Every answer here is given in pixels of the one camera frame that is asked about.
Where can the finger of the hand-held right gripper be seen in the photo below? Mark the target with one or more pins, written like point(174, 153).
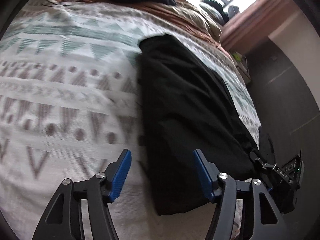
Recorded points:
point(261, 163)

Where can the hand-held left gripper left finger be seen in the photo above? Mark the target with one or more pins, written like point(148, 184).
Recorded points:
point(121, 175)

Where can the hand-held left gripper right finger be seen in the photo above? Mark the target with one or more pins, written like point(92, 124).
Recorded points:
point(203, 175)

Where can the large black garment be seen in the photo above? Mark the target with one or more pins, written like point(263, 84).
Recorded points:
point(180, 105)

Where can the grey wardrobe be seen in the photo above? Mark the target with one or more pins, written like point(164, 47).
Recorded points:
point(282, 92)

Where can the green item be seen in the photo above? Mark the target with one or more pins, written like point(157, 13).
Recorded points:
point(237, 55)

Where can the patterned white bed blanket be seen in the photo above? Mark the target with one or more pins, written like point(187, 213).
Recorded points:
point(62, 67)

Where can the brown curtain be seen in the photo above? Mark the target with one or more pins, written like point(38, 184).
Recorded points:
point(250, 25)

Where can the dark cushion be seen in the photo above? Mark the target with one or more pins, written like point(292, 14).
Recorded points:
point(215, 7)

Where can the brown blanket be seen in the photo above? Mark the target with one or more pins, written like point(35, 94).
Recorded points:
point(162, 13)

